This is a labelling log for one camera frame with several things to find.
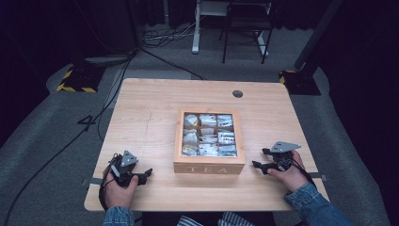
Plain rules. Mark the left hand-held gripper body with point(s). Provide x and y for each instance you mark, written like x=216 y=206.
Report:
x=125 y=169

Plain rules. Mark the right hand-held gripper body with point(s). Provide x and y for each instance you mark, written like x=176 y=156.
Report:
x=282 y=157

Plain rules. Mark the wooden tea box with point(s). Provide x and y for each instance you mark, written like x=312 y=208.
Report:
x=208 y=167

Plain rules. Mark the person's right hand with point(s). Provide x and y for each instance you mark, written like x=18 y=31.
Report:
x=293 y=177

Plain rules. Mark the person's left hand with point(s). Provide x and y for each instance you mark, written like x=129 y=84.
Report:
x=117 y=196

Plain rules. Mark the grey tape strip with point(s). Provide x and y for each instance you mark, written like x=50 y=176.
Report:
x=94 y=181
x=318 y=176

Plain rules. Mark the pile of tea packets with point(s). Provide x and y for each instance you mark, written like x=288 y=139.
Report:
x=208 y=138

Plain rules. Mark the person's striped clothing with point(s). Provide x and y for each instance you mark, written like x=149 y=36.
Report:
x=233 y=219

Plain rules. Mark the grey table grommet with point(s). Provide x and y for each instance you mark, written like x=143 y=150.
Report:
x=237 y=93

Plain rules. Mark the hazard-striped stand base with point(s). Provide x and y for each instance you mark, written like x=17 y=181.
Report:
x=78 y=80
x=299 y=83

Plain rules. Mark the black stand pole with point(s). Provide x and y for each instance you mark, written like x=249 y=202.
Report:
x=316 y=31

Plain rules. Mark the black chair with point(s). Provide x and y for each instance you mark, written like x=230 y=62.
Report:
x=247 y=19

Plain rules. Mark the white desk frame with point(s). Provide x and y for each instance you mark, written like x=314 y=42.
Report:
x=196 y=31

